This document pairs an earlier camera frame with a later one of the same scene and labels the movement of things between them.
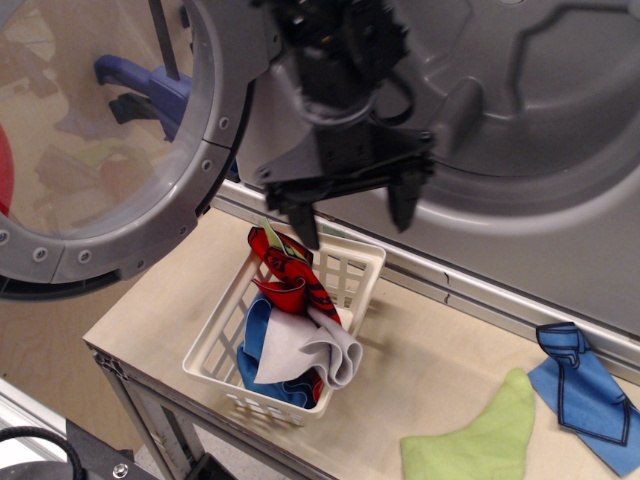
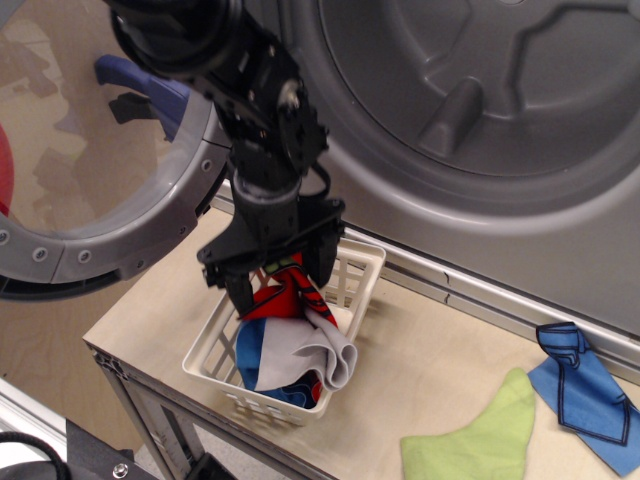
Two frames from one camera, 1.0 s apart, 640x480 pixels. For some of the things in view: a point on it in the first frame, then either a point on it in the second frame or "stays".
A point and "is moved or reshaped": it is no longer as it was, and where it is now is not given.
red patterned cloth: x=292 y=282 is moved or reshaped
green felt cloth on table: x=493 y=445 stays
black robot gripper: x=339 y=160 -> x=272 y=221
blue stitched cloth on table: x=585 y=398 stays
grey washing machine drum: x=532 y=206 stays
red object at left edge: x=7 y=172 stays
